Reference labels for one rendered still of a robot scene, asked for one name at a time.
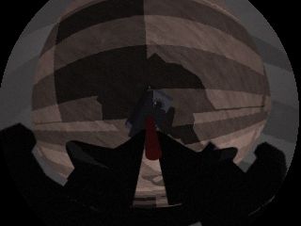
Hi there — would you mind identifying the dark red peg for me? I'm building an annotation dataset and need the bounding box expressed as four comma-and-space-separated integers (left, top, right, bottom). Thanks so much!
146, 118, 162, 161

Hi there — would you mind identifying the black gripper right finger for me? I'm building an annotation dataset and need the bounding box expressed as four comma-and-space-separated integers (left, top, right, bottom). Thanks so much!
155, 129, 238, 204

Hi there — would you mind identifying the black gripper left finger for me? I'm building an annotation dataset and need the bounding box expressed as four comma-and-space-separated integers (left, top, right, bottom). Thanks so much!
65, 129, 147, 207

